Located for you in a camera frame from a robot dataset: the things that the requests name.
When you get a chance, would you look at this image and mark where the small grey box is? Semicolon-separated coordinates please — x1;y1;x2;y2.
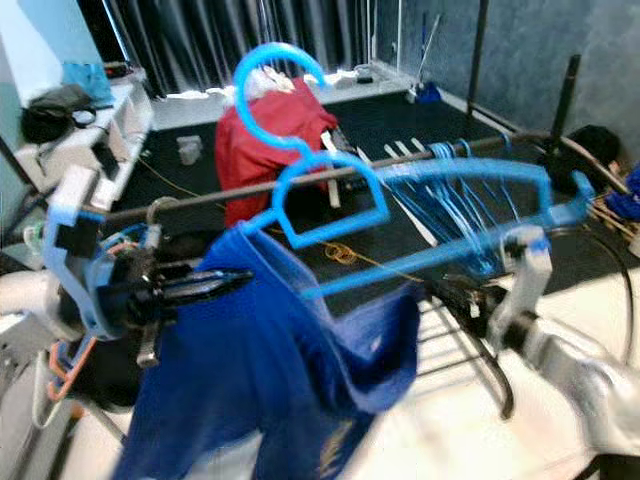
176;135;204;166

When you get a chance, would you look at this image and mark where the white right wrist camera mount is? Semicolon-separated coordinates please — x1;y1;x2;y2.
490;225;553;341

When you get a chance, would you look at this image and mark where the red garment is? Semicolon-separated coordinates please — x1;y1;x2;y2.
217;80;341;226

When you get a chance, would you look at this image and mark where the blue mop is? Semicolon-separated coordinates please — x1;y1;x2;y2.
405;12;443;106

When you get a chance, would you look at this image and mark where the teal bag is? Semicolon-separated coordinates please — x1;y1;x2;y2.
60;62;116;106

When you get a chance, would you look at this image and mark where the blue shirt with gold print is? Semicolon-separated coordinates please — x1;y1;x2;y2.
110;225;423;480

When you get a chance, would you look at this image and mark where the white cloth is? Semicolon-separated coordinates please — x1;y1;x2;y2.
245;70;301;99

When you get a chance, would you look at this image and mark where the white clothes hanger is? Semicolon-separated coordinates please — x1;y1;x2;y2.
355;140;441;246

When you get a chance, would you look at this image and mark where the black round bag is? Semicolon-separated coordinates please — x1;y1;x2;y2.
555;125;623;186

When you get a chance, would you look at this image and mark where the black metal clothes rack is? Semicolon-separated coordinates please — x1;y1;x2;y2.
0;125;640;421

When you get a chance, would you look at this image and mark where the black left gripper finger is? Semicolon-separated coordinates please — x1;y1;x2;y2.
163;271;254;291
165;282;246;304

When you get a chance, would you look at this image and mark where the thick black stand pole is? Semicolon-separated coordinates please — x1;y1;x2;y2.
545;55;583;166

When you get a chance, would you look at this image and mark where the thin black stand pole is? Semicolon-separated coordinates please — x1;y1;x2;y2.
465;0;491;141

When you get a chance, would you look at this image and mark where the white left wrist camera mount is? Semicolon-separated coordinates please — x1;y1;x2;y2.
43;165;121;341

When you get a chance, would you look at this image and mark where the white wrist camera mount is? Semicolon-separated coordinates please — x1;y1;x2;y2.
490;225;553;341
43;165;121;341

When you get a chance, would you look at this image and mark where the blue plastic clothes hanger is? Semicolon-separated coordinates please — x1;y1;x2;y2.
400;142;471;266
440;138;513;277
233;43;596;301
420;140;491;273

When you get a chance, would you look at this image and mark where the dark pleated curtain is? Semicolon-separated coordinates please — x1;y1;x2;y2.
105;0;376;96

